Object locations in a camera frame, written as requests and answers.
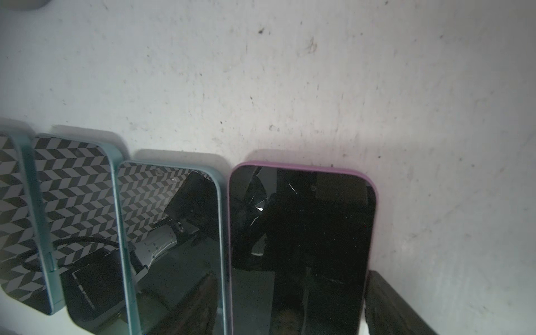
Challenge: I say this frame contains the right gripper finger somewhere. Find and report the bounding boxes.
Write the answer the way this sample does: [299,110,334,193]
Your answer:
[364,271,437,335]

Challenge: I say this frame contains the phone with teal case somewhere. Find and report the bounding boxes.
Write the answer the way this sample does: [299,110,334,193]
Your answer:
[116,161,230,334]

